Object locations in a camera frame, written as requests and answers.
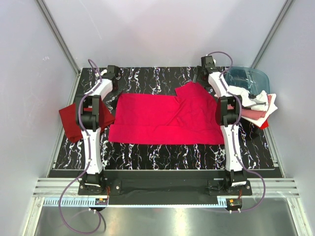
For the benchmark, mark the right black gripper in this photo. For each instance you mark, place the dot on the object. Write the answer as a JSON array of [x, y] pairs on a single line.
[[198, 75]]

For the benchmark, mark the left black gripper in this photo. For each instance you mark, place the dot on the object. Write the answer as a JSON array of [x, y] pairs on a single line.
[[117, 92]]

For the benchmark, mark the bright pink-red t-shirt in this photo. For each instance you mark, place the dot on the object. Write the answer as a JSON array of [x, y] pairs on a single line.
[[187, 118]]

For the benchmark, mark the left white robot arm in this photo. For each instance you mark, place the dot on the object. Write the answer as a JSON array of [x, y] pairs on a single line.
[[89, 117]]

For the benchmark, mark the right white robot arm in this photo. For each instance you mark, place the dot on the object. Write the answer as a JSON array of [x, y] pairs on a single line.
[[228, 115]]

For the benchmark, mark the blue transparent plastic bin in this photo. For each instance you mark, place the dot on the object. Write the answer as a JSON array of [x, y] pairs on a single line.
[[253, 80]]

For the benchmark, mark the white black printed t-shirt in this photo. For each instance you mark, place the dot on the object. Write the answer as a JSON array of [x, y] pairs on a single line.
[[251, 101]]

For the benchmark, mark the folded dark red t-shirt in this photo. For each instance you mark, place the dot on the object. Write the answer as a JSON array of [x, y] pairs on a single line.
[[72, 130]]

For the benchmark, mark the dusty pink folded t-shirt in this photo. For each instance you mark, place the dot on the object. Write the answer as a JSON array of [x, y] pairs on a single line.
[[256, 114]]

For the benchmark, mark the white folded t-shirt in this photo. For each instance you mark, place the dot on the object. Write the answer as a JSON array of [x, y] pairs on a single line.
[[271, 109]]

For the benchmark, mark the red t-shirt under pile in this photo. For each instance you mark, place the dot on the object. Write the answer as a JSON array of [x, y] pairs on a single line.
[[264, 125]]

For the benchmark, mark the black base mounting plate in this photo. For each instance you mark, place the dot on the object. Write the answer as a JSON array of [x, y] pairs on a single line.
[[164, 185]]

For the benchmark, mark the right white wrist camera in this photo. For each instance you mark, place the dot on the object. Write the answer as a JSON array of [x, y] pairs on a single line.
[[212, 58]]

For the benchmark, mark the left aluminium frame post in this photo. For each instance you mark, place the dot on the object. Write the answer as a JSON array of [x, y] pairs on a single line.
[[57, 34]]

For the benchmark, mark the aluminium frame post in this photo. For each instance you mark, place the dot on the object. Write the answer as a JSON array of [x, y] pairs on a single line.
[[270, 35], [57, 34]]

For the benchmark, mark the right aluminium frame post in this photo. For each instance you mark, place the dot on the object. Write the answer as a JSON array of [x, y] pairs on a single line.
[[270, 35]]

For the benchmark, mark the white slotted cable duct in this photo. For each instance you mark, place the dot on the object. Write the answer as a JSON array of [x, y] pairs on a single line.
[[193, 202]]

